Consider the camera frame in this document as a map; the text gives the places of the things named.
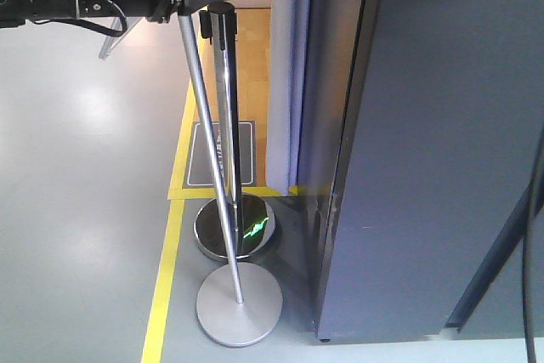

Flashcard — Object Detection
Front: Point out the dark grey fridge body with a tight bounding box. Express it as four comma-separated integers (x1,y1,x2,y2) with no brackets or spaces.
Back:
297,0,543,343

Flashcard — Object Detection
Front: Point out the white curtain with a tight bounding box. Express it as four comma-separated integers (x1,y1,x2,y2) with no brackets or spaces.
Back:
266,0,310,195

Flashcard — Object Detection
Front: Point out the grey floor sign sticker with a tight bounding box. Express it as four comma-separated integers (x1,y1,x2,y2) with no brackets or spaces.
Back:
182,120,258,190

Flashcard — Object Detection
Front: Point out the silver sign stand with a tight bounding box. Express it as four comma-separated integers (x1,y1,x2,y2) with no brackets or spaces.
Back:
98,0,284,348

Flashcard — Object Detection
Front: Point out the yellow floor tape line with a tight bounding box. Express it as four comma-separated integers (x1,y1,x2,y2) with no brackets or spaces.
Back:
139,31,332,363

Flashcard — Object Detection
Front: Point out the chrome barrier post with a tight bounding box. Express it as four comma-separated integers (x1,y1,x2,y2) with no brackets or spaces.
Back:
199,2,276,262

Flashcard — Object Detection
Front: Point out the black camera cable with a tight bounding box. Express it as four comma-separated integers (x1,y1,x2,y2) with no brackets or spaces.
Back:
521,124,544,363

